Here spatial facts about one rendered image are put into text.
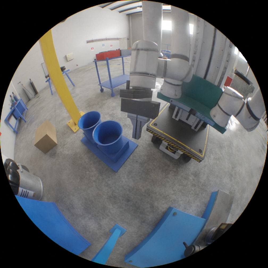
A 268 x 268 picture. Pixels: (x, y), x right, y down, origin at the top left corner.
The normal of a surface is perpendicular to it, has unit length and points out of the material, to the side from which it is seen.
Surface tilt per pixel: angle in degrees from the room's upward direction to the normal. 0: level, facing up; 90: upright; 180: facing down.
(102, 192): 0
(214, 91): 90
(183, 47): 69
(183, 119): 90
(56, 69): 90
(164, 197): 0
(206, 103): 90
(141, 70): 64
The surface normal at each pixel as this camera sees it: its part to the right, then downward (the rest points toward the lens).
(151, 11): -0.35, 0.84
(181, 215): -0.02, -0.58
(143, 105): -0.49, 0.40
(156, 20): 0.23, 0.86
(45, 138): 0.63, 0.62
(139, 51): -0.25, 0.47
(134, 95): 0.62, 0.44
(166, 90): -0.72, 0.28
